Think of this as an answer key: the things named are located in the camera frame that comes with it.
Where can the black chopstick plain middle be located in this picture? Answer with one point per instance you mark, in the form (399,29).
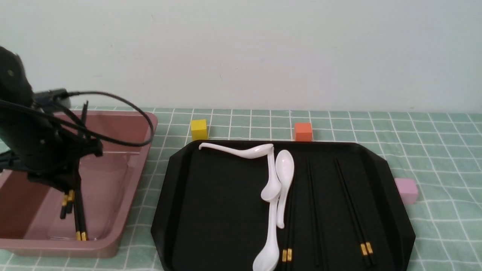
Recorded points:
(318,251)

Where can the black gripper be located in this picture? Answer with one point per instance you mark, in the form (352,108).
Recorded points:
(48,153)

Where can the orange cube block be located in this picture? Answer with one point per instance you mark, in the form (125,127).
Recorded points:
(303,131)

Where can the black chopstick in bin right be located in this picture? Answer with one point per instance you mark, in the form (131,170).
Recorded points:
(82,218)

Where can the black chopstick centre left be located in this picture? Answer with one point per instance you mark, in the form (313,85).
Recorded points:
(286,232)

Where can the black chopstick pair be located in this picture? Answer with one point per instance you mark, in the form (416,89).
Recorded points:
(357,228)
(368,245)

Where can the black chopstick in bin left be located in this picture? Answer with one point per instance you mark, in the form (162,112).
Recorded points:
(77,217)

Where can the yellow cube block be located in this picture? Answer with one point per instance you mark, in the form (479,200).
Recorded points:
(199,129)

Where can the white spoon right upright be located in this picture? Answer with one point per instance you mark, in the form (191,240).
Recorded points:
(284,165)

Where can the black chopstick right pair left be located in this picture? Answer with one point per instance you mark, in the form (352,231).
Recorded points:
(357,228)

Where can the black chopstick centre right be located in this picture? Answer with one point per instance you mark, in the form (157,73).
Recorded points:
(290,240)

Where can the green checkered tablecloth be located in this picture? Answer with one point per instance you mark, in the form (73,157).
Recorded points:
(442,152)

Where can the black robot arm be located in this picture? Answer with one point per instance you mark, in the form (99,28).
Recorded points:
(16,91)

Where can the black chopstick diagonal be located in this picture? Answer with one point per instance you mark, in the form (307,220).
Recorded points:
(63,213)
(70,201)

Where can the white spoon top horizontal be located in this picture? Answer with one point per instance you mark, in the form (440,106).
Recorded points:
(254,152)

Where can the pink plastic bin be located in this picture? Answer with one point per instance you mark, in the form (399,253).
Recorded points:
(29,212)

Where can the black plastic tray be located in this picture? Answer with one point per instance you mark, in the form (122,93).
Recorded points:
(211,217)

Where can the black chopstick in bin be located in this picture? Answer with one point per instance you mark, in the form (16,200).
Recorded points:
(77,217)
(82,218)

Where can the white spoon bottom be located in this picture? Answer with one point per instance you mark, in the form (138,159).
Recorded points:
(267,258)

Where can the pink cube block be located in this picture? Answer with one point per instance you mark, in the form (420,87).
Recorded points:
(408,190)

